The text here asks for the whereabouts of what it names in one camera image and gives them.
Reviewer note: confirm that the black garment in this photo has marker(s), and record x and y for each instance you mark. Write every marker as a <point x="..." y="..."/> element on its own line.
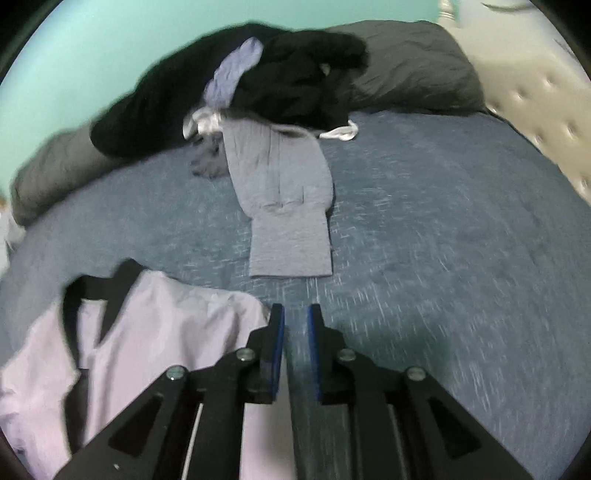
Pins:
<point x="286" y="78"/>

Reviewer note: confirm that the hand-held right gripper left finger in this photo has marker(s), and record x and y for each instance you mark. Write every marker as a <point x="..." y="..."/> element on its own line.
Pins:
<point x="277" y="350"/>

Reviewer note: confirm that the light grey jacket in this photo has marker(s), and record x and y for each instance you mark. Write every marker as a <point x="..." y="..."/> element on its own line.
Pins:
<point x="161" y="323"/>

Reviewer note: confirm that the light blue cloth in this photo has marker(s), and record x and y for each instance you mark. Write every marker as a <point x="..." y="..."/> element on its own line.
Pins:
<point x="233" y="74"/>

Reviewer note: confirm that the grey knit pants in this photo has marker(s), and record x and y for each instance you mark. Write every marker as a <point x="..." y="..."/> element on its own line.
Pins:
<point x="286" y="207"/>

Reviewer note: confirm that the white satin cloth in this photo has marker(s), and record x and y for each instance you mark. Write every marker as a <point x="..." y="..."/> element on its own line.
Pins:
<point x="203" y="122"/>

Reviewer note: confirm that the cream tufted headboard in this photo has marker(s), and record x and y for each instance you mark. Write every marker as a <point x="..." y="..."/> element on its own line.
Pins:
<point x="531" y="92"/>

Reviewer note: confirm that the blue patterned bed sheet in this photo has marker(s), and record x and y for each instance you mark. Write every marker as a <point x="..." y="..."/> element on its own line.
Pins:
<point x="438" y="277"/>

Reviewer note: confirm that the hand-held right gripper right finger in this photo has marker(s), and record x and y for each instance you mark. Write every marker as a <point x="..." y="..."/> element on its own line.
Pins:
<point x="315" y="350"/>

